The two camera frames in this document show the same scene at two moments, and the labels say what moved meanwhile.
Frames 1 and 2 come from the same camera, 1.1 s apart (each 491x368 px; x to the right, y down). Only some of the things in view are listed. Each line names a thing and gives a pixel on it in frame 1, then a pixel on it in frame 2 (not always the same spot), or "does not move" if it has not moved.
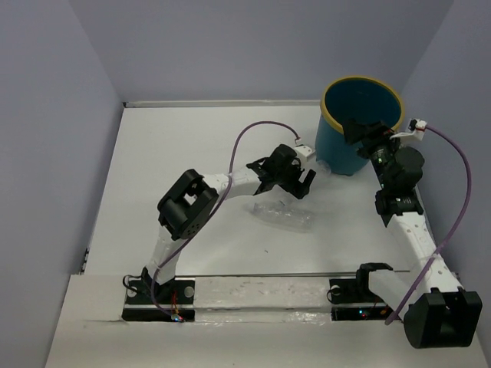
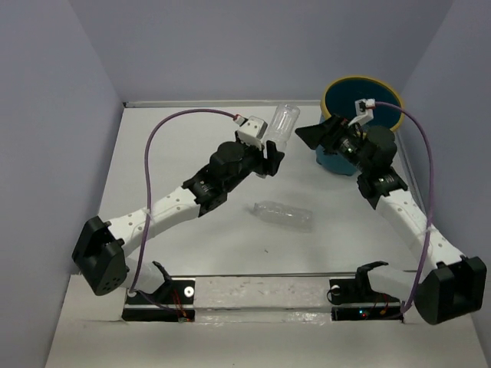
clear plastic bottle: x=284 y=215 does not move
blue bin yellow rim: x=359 y=97 does not move
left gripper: x=294 y=188 → x=269 y=165
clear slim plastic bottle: x=324 y=166 → x=285 y=118
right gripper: x=354 y=132 → x=316 y=135
